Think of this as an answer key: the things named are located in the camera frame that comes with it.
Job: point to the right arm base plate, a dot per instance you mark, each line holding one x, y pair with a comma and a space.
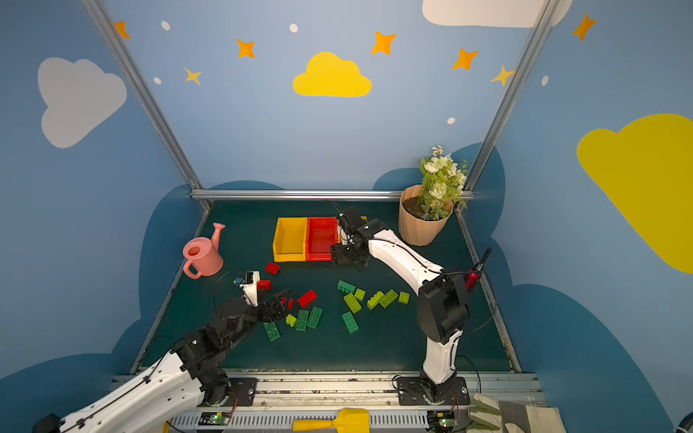
420, 391

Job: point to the red middle bin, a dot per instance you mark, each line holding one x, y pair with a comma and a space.
322, 235

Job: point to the right circuit board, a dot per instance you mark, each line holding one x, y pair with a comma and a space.
441, 422

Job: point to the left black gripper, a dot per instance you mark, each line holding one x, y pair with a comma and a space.
272, 308

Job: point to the left circuit board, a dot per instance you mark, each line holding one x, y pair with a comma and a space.
215, 419

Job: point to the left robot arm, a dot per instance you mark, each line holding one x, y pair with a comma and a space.
187, 375

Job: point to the yellow toy shovel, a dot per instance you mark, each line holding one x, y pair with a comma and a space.
347, 421

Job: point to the circuit board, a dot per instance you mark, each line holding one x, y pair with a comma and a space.
441, 422
215, 419

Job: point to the dark green lego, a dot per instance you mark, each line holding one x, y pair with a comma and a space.
314, 318
345, 287
272, 332
350, 322
302, 320

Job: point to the red long lego brick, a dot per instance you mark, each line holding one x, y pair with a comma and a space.
288, 303

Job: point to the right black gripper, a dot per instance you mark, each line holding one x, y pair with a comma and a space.
349, 252

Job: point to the small lime lego left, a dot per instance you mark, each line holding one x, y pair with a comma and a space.
291, 320

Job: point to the dark green lego top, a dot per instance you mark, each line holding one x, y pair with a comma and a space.
345, 287

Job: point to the white artificial flower plant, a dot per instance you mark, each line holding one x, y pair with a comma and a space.
443, 183

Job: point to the aluminium back rail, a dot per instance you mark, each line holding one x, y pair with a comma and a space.
304, 194

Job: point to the small red lego brick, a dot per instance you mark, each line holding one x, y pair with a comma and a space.
272, 268

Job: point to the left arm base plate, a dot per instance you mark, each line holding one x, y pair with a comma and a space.
239, 392

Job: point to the small lime lego right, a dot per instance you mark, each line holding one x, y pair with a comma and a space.
404, 297

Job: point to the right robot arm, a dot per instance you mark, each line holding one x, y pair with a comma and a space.
442, 298

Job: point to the beige ribbed flower pot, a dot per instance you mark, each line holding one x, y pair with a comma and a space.
413, 230

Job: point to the pink watering can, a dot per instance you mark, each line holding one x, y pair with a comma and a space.
202, 255

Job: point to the lime lego tilted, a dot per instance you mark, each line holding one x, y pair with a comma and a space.
374, 300

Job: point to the dark green lego tilted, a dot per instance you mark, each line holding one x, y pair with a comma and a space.
314, 318

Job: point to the grey work glove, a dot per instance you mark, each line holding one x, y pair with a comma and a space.
491, 415

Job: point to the dark green lego upright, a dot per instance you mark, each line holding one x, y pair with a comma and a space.
302, 320

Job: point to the left yellow bin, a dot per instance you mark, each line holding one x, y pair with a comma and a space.
290, 240

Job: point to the lime long lego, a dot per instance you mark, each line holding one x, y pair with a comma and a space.
352, 303

